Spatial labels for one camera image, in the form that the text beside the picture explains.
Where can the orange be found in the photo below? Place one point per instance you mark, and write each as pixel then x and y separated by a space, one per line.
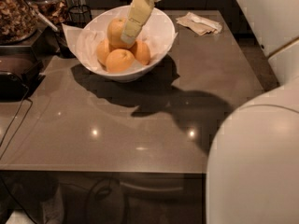
pixel 114 31
pixel 141 51
pixel 103 49
pixel 119 60

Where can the black wire basket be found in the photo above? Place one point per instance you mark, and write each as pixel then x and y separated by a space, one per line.
pixel 80 15

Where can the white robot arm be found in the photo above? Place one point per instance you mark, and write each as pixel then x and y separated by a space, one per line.
pixel 252 173

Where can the white ceramic bowl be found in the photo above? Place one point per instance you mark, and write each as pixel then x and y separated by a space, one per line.
pixel 130 73

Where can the white scoop handle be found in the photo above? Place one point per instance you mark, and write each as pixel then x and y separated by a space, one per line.
pixel 45 20

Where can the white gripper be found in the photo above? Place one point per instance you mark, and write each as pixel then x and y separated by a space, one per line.
pixel 138 13

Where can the glass jar of snacks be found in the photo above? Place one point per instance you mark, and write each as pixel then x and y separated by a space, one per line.
pixel 17 21

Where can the black appliance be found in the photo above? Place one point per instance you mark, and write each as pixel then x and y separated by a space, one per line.
pixel 19 74

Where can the folded paper napkins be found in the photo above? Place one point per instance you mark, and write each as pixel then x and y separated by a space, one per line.
pixel 199 25

